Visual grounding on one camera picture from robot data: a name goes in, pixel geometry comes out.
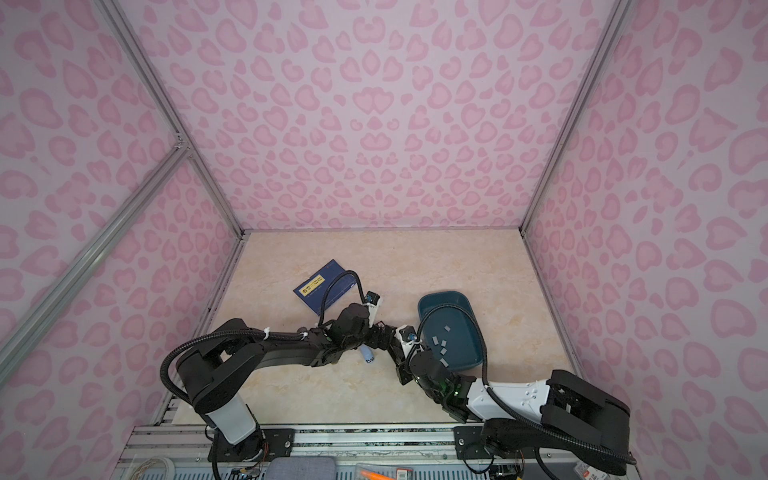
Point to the aluminium frame corner post left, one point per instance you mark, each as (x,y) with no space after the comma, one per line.
(129,41)

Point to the orange handled tool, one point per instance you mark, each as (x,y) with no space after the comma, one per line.
(383,472)

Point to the teal plastic tray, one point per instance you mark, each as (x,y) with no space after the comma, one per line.
(448,326)

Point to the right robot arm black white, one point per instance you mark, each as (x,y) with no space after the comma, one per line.
(563,412)

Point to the aluminium frame corner post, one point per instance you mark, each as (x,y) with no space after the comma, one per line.
(129,41)
(615,24)

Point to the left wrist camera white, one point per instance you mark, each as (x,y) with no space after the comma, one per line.
(372,302)

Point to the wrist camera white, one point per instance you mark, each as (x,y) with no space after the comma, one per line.
(407,337)
(372,302)

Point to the aluminium diagonal frame bar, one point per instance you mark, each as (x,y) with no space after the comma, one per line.
(38,321)

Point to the aluminium frame corner post right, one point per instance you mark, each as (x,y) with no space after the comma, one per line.
(615,24)

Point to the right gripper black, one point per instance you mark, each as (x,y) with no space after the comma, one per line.
(401,366)

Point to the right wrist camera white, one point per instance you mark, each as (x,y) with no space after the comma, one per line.
(407,337)

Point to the grey pad front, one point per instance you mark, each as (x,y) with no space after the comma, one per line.
(302,468)

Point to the white tag front right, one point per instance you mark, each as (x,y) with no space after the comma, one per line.
(586,472)

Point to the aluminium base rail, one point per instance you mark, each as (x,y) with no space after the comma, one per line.
(431,450)

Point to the blue book yellow label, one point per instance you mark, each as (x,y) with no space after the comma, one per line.
(324,287)

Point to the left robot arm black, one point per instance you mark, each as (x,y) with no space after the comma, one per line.
(208,372)

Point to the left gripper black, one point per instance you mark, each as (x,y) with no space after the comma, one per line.
(377,341)

